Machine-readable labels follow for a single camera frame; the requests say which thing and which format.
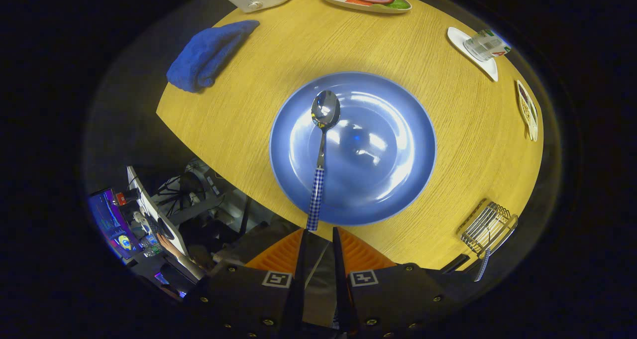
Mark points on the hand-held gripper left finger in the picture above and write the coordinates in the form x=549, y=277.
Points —
x=299, y=284

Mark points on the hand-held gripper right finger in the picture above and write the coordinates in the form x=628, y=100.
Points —
x=341, y=284

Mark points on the black table clamp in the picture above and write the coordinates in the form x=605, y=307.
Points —
x=454, y=263

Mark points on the blue round plate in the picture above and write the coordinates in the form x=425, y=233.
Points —
x=378, y=150

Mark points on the white flat panel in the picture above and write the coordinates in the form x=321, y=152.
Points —
x=149, y=204

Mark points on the lit computer screen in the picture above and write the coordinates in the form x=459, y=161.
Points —
x=112, y=222

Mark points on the blue folded towel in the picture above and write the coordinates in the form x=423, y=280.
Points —
x=209, y=55

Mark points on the white divided tray of beans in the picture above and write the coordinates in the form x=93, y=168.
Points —
x=527, y=110

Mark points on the white square coaster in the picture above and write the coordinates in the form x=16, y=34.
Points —
x=458, y=38

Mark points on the white bottle with green label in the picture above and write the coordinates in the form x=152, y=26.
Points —
x=485, y=45

